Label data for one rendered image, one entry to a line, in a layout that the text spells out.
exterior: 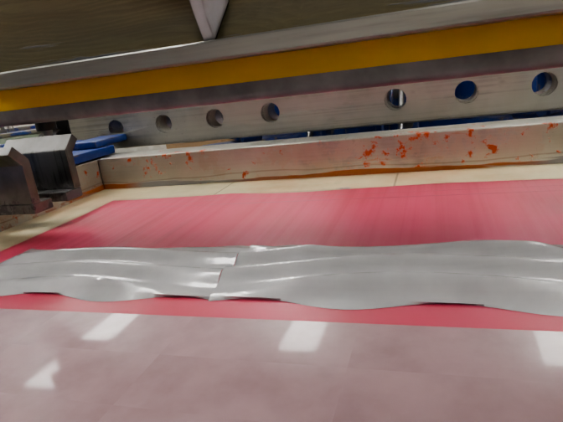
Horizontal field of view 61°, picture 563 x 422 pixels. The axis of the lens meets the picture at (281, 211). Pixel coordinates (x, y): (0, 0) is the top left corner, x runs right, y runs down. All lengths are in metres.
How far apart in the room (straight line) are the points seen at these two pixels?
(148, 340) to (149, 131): 0.42
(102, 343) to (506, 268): 0.18
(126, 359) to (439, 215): 0.21
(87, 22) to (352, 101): 0.29
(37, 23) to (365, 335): 0.27
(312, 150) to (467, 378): 0.33
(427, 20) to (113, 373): 0.20
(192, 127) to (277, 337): 0.42
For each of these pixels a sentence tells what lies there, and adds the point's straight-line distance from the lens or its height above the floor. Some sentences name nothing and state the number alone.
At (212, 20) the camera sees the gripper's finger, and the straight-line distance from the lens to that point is 0.27.
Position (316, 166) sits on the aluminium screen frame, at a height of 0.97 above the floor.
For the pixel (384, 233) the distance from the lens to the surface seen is 0.30.
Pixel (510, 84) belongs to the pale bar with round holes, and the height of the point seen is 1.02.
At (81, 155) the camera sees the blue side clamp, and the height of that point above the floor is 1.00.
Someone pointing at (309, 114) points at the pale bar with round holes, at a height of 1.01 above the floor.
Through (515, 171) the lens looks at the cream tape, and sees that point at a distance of 0.44.
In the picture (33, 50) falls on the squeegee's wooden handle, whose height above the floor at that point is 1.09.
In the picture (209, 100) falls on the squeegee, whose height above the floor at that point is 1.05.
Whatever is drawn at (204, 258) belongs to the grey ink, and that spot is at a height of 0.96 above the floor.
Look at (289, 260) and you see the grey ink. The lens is 0.25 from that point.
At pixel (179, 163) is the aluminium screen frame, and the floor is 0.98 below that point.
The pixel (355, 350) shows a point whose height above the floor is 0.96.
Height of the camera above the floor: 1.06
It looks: 16 degrees down
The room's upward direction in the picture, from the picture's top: 7 degrees counter-clockwise
